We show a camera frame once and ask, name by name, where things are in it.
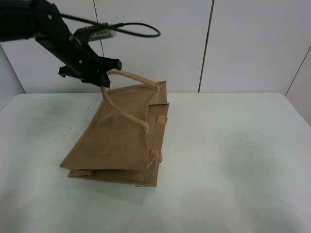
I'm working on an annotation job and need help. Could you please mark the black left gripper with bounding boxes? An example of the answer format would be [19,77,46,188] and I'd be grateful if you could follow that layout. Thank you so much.
[58,35,122,88]

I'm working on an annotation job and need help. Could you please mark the brown linen tote bag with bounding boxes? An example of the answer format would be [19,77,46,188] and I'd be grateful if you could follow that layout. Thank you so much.
[60,69,169,187]

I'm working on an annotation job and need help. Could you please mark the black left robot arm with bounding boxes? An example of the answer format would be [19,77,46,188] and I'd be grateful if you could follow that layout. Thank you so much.
[0,0,122,88]

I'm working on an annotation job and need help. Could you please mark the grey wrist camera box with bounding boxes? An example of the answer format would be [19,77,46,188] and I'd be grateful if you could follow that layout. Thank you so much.
[73,25,117,44]

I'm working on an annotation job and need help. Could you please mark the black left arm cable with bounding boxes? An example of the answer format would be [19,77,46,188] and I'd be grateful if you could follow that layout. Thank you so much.
[58,13,162,38]

